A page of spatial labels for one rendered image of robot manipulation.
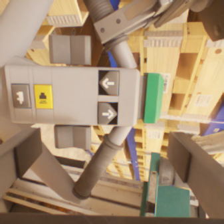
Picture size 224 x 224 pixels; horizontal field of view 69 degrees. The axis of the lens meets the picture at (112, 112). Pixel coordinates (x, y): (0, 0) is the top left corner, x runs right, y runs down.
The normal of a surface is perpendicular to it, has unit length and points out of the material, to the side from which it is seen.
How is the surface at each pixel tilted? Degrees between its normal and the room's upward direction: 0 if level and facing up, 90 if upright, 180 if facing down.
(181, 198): 90
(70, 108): 74
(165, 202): 90
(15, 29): 68
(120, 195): 90
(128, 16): 100
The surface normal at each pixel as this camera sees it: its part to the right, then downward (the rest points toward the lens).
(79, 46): -0.29, 0.23
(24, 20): 0.09, 0.33
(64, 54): 0.29, 0.25
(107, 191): -0.16, -0.56
